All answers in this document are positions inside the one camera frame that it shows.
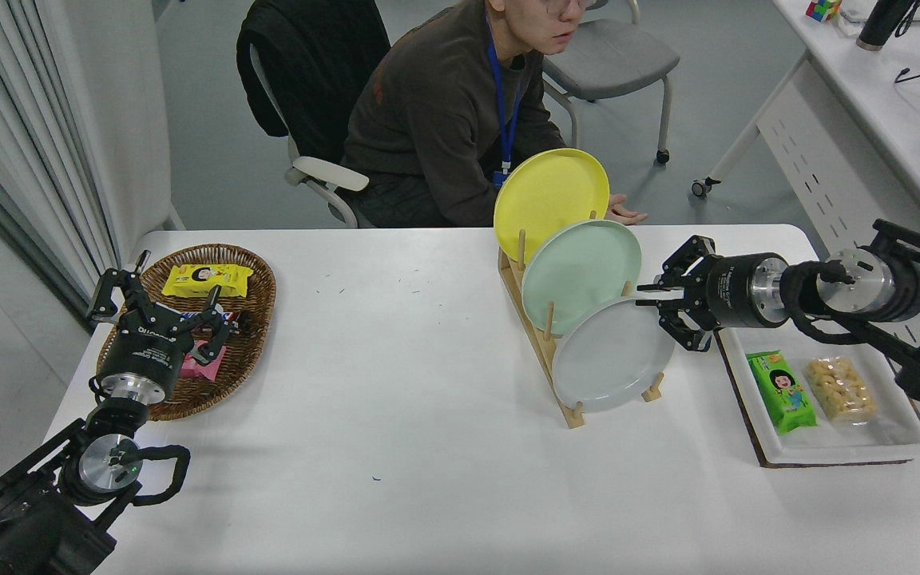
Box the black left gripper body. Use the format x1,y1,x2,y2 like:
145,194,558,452
99,316,192,394

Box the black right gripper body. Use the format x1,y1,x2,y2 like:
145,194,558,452
700,253,757,331

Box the grey plate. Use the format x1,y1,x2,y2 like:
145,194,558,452
551,297,678,414

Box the mint green plate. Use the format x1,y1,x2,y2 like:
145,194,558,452
521,220,643,338

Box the wooden plate rack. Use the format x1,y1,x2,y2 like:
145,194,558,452
497,209,666,430

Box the yellow plate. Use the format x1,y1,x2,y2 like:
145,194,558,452
493,148,611,264

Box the person's hand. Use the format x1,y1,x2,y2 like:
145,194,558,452
605,193,649,227

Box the dark blue snack bar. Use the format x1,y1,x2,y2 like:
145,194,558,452
176,302,252,336

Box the pink snack pack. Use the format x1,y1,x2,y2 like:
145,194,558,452
180,339,228,381

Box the yellow snack pack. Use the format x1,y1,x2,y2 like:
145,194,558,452
161,264,256,299

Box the brown wicker basket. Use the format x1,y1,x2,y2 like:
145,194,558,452
97,244,278,422

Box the green snack pack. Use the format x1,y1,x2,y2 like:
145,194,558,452
746,351,817,436

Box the clear bag of yellow snacks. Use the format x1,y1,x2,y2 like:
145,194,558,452
802,356,880,424

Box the white rectangular tray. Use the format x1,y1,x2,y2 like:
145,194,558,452
712,272,920,466

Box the white curtain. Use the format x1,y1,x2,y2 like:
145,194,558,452
0,0,121,320

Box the grey chair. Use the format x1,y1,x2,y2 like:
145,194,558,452
541,0,682,165

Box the white desk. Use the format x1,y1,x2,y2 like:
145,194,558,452
692,0,920,480

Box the black jacket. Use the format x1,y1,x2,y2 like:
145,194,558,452
236,0,391,165

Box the person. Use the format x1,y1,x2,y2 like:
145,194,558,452
340,0,649,230

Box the black bottle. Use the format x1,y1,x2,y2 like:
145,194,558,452
856,0,920,51

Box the blue lanyard with badge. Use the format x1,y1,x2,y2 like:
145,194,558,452
486,16,521,188

